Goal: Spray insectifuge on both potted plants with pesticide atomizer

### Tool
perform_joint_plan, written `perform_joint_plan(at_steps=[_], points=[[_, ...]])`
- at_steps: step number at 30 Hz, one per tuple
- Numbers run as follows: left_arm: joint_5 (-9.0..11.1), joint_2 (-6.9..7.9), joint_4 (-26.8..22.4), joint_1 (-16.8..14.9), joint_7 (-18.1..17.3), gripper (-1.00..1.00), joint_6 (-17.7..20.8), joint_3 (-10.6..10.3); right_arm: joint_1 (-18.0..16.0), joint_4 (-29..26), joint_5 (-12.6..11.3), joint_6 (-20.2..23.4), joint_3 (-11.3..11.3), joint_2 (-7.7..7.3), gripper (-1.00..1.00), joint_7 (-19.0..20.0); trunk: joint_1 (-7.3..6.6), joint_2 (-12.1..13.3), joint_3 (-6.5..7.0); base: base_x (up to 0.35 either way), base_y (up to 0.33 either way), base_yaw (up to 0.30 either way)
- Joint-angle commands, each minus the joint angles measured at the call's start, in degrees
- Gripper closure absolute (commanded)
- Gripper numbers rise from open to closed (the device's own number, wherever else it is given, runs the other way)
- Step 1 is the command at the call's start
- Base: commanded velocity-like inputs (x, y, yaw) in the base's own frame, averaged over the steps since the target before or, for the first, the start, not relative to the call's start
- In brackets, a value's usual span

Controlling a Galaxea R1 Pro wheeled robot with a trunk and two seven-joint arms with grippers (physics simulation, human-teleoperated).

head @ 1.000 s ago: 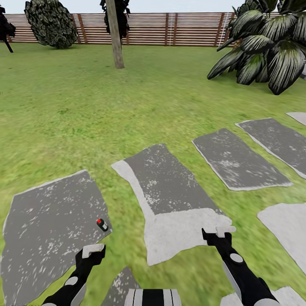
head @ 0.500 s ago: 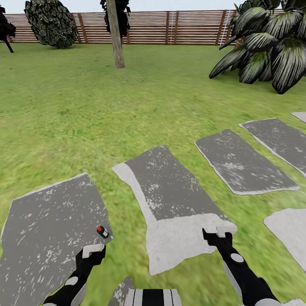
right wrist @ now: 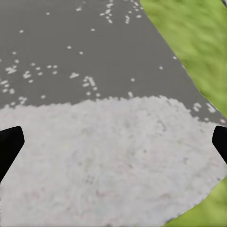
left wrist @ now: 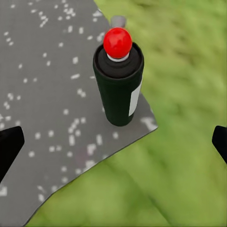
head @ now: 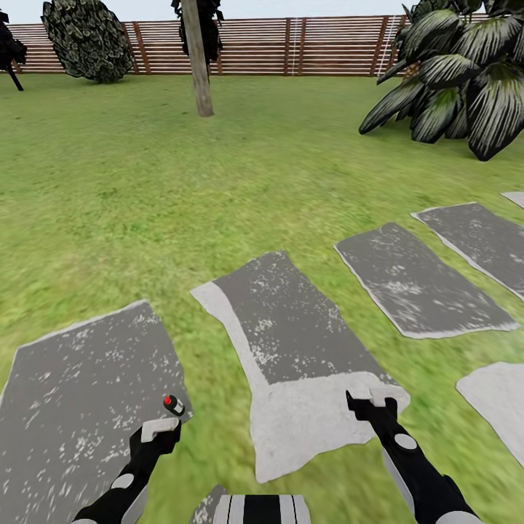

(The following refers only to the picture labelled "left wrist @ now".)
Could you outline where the insectifuge atomizer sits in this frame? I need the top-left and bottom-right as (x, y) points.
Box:
(93, 15), (144, 126)

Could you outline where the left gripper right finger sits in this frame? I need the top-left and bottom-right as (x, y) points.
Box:
(212, 126), (227, 164)

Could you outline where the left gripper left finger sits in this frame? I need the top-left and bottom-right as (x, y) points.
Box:
(0, 126), (25, 182)

